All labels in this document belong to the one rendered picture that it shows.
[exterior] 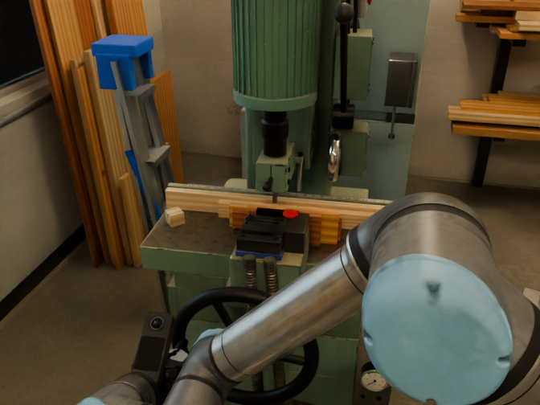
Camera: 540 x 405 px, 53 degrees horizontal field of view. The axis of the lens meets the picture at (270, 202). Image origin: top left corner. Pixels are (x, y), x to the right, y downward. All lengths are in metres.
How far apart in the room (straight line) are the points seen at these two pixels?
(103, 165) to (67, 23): 0.61
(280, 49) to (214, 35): 2.58
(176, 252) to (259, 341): 0.53
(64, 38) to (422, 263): 2.18
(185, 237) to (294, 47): 0.49
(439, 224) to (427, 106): 3.03
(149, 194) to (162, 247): 0.84
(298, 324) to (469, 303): 0.29
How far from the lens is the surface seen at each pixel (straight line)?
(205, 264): 1.20
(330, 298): 0.65
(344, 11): 0.98
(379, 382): 1.26
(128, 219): 2.63
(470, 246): 0.50
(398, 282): 0.45
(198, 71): 3.72
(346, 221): 1.26
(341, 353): 1.29
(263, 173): 1.19
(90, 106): 2.46
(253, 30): 1.07
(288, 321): 0.68
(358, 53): 1.31
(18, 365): 2.40
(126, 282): 2.68
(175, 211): 1.29
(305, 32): 1.08
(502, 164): 3.71
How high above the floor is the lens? 1.56
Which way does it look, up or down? 28 degrees down
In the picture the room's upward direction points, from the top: straight up
